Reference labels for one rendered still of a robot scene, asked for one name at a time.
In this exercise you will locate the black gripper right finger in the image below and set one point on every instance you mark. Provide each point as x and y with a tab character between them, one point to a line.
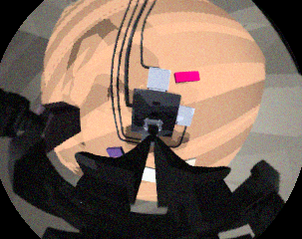
173	175

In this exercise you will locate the white flat square pad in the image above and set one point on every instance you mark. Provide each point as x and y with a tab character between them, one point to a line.
190	161

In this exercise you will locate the purple flat rectangular block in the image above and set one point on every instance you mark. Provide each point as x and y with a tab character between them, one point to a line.
115	151

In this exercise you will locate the white flat rectangular slab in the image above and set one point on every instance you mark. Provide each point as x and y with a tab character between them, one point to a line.
149	174

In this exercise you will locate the magenta rectangular bar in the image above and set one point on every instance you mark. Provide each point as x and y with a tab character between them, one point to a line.
186	76

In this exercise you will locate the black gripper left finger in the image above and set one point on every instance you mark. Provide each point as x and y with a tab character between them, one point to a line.
126	170

